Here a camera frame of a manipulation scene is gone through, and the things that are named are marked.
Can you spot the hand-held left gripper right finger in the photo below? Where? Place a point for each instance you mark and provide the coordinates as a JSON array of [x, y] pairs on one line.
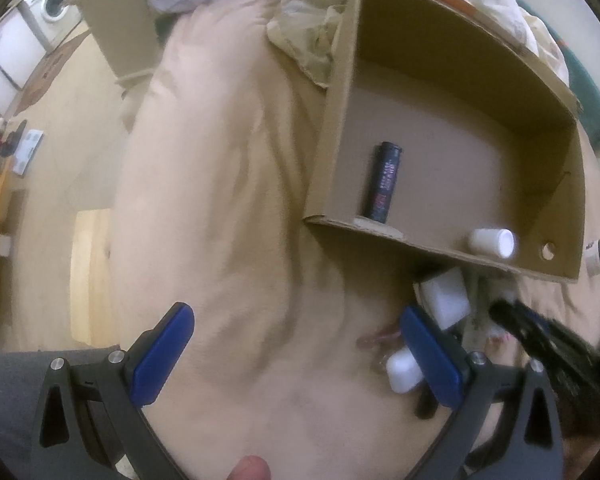
[[430, 360]]

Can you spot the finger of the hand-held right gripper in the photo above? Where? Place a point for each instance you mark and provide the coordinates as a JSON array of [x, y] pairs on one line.
[[560, 335], [522, 332]]

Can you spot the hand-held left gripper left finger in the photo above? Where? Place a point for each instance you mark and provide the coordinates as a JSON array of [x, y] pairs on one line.
[[165, 360]]

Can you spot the white earbud case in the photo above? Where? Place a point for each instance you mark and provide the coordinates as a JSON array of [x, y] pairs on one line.
[[402, 372]]

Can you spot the clear pink hair claw clip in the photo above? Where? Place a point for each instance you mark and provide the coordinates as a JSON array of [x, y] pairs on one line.
[[380, 337]]

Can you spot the white charger block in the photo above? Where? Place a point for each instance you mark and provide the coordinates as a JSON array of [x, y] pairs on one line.
[[445, 297]]

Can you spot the white plastic bottle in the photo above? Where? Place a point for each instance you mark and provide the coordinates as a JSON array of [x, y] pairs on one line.
[[492, 242]]

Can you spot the black printed tube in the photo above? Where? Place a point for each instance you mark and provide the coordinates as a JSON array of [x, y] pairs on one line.
[[384, 180]]

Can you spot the cardboard box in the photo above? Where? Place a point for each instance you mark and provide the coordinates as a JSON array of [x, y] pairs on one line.
[[430, 160]]

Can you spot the person's left hand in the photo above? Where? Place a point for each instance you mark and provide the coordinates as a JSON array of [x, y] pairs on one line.
[[250, 469]]

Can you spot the white jar with dark label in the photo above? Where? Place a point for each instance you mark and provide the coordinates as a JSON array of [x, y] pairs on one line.
[[596, 260]]

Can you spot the light wooden board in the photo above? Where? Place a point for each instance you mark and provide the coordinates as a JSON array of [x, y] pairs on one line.
[[87, 270]]

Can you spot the person's grey pants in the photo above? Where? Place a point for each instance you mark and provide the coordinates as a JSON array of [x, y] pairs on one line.
[[10, 385]]

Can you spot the dark green pillow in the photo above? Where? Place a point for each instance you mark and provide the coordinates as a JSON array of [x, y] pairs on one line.
[[592, 100]]

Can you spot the white bathroom scale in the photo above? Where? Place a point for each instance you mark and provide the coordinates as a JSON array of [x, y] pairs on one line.
[[29, 152]]

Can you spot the brown floor rug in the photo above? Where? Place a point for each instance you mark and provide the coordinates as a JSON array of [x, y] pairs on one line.
[[50, 70]]

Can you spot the beige storage box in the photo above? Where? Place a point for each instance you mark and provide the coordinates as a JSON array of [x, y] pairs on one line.
[[120, 25]]

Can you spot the white cabinet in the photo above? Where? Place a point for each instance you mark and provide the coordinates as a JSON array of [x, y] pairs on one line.
[[10, 55]]

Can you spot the cream duvet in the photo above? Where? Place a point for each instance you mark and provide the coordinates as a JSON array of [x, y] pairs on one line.
[[305, 25]]

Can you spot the white washing machine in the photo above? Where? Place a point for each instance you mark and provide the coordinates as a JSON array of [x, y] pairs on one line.
[[52, 2]]

